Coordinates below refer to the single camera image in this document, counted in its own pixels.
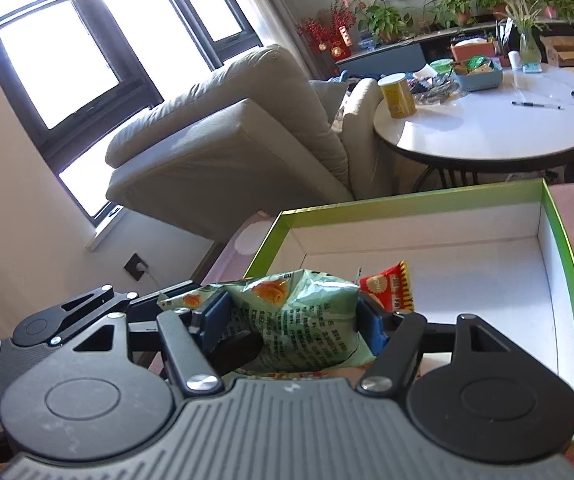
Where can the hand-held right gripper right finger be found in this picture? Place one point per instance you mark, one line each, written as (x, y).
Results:
(373, 332)

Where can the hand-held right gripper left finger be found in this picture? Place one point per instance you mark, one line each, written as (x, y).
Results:
(217, 322)

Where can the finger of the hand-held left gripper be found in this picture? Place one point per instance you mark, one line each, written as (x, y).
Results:
(238, 352)
(167, 296)

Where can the green snack packet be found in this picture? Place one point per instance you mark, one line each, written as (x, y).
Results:
(297, 320)

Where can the green cardboard box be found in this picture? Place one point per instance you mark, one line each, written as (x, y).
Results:
(442, 270)

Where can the red cracker packet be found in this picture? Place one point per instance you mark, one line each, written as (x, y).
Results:
(389, 287)

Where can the beige sofa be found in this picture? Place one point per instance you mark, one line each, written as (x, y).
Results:
(227, 150)

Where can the yellow can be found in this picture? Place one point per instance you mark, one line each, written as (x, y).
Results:
(396, 97)

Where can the white round table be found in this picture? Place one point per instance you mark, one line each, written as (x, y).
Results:
(492, 125)

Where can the pile of dark wrappers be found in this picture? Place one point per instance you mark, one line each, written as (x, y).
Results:
(434, 90)

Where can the dark framed window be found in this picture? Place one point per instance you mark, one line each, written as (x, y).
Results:
(42, 60)

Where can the blue basket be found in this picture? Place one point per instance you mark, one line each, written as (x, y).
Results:
(479, 80)

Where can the green bowl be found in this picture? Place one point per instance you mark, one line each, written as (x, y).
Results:
(441, 66)

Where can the grey television cabinet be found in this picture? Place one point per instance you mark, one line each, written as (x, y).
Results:
(382, 57)

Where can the black pen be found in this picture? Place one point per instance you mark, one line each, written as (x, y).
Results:
(534, 105)

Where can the orange tissue box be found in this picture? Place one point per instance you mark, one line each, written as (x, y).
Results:
(472, 49)

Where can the small white bottle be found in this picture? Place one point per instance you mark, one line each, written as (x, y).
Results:
(515, 60)

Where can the red flower decoration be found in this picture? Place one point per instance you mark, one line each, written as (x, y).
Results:
(327, 27)

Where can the pale curtain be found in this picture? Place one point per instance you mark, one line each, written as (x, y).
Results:
(267, 0)

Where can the glass vase with grass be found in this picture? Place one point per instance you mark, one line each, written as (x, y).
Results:
(528, 47)

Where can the open cardboard box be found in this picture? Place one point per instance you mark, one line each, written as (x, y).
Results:
(569, 52)

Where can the black wall socket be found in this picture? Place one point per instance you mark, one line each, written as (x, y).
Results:
(136, 266)

